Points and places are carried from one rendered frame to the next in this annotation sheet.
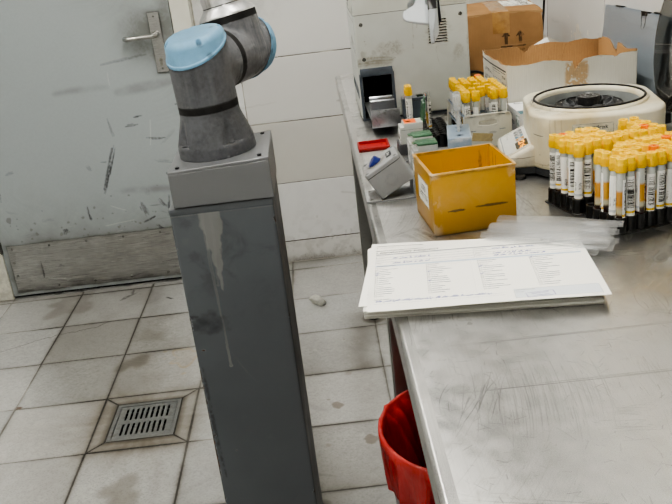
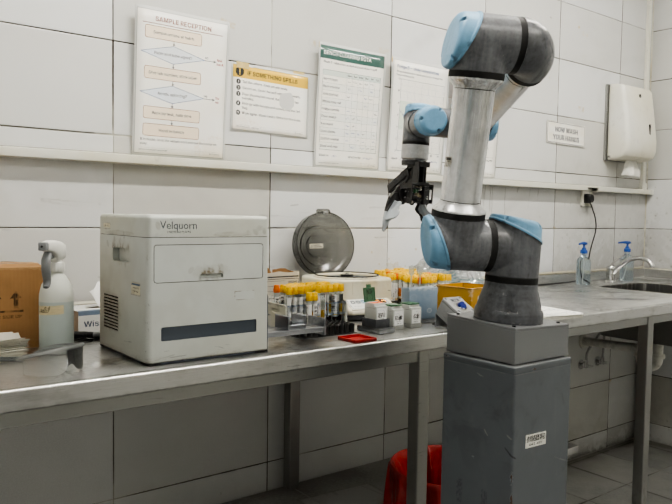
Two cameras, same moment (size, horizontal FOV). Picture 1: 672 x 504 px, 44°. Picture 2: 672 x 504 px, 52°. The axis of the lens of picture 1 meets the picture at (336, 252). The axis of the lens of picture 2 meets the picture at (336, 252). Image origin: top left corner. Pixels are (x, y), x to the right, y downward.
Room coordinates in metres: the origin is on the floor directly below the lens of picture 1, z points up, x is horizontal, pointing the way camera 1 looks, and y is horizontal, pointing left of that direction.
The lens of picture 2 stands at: (2.86, 1.19, 1.18)
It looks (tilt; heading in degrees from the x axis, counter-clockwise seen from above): 3 degrees down; 232
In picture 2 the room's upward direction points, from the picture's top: 1 degrees clockwise
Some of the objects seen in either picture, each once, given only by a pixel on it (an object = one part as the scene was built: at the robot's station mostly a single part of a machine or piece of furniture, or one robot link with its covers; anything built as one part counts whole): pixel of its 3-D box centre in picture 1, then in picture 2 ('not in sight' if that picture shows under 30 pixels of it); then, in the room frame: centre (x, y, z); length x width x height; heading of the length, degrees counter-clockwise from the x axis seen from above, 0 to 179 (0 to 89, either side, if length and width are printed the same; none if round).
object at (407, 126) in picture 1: (411, 136); (375, 314); (1.65, -0.18, 0.92); 0.05 x 0.04 x 0.06; 90
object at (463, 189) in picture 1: (463, 188); (466, 301); (1.26, -0.21, 0.93); 0.13 x 0.13 x 0.10; 5
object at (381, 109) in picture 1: (381, 106); (282, 326); (1.97, -0.15, 0.92); 0.21 x 0.07 x 0.05; 0
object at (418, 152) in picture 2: not in sight; (415, 153); (1.50, -0.20, 1.35); 0.08 x 0.08 x 0.05
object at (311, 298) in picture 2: (427, 113); (319, 311); (1.80, -0.24, 0.93); 0.17 x 0.09 x 0.11; 0
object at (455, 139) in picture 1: (460, 158); (419, 304); (1.43, -0.24, 0.93); 0.10 x 0.07 x 0.10; 172
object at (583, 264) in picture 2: not in sight; (582, 263); (-0.05, -0.66, 0.97); 0.08 x 0.07 x 0.20; 3
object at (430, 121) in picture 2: not in sight; (433, 122); (1.54, -0.10, 1.42); 0.11 x 0.11 x 0.08; 61
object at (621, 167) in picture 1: (620, 194); not in sight; (1.12, -0.42, 0.93); 0.02 x 0.02 x 0.11
